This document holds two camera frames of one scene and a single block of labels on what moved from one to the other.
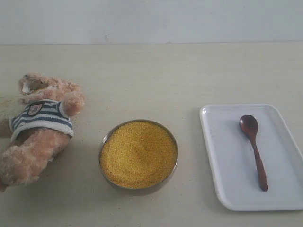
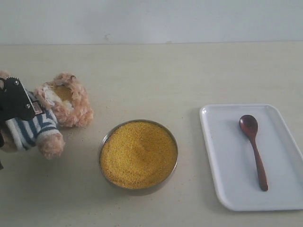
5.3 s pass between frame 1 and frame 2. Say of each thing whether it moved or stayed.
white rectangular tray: stayed
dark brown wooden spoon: stayed
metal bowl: stayed
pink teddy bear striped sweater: moved
